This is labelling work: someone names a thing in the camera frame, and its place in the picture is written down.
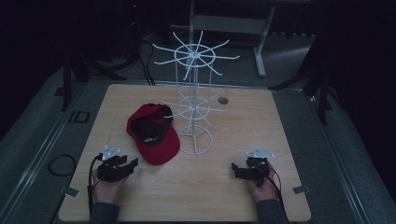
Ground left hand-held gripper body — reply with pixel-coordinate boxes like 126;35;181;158
96;146;129;183

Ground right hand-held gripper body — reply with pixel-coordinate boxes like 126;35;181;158
238;147;276;188

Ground red baseball cap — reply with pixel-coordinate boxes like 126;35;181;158
125;103;181;166

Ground white wire display rack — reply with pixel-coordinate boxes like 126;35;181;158
151;30;241;156

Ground person's left hand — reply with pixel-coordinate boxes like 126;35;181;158
91;173;129;205

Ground person's right hand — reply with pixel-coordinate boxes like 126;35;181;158
247;161;280;203

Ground grey tape piece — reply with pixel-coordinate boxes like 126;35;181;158
59;185;80;199
292;185;312;195

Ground black tripod stand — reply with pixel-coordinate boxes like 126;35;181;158
59;36;129;112
268;29;345;126

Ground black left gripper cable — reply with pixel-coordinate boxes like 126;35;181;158
87;153;105;217

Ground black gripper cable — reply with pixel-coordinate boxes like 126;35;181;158
252;159;288;218
87;153;105;217

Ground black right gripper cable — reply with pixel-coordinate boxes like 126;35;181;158
252;159;288;218

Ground black coiled floor cable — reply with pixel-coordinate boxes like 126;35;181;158
47;153;78;177

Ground black floor bracket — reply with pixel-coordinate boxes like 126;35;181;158
67;110;92;124

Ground black floor cables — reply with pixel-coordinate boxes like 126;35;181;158
118;34;157;87

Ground white metal desk frame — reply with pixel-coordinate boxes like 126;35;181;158
169;0;312;78

